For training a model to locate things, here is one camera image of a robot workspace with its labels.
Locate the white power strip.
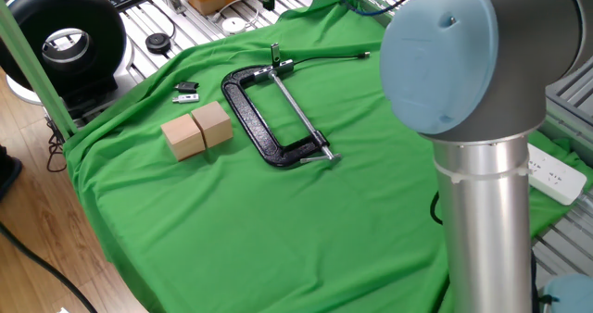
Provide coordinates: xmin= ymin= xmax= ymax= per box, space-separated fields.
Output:
xmin=526 ymin=142 xmax=589 ymax=207

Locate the dark shoe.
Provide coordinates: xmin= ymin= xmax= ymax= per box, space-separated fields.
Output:
xmin=0 ymin=144 xmax=24 ymax=203

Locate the black floor cable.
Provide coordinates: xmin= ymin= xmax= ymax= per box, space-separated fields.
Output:
xmin=0 ymin=221 xmax=99 ymax=313

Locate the white USB stick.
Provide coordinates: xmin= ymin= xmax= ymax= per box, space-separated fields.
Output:
xmin=171 ymin=93 xmax=201 ymax=106

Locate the thick black power cable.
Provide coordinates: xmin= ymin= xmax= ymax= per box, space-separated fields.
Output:
xmin=427 ymin=189 xmax=443 ymax=227

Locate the grey USB docking hub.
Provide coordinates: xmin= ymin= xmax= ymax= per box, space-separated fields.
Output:
xmin=253 ymin=50 xmax=372 ymax=83

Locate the green cloth table cover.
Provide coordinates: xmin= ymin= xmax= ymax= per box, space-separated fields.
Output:
xmin=62 ymin=0 xmax=593 ymax=313

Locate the big black round ring device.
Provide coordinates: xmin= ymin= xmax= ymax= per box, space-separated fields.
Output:
xmin=0 ymin=0 xmax=135 ymax=119

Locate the black round puck device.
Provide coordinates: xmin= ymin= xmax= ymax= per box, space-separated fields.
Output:
xmin=145 ymin=31 xmax=173 ymax=56

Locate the white round puck device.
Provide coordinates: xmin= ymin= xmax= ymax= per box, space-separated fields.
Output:
xmin=221 ymin=16 xmax=248 ymax=37

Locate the large black C-clamp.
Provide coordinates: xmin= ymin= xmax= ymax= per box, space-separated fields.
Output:
xmin=221 ymin=63 xmax=343 ymax=169

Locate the light wooden block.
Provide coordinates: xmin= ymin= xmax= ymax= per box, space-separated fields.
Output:
xmin=160 ymin=113 xmax=207 ymax=163
xmin=190 ymin=100 xmax=234 ymax=150

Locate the green frame post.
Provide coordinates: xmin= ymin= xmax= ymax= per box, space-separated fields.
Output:
xmin=0 ymin=0 xmax=79 ymax=142

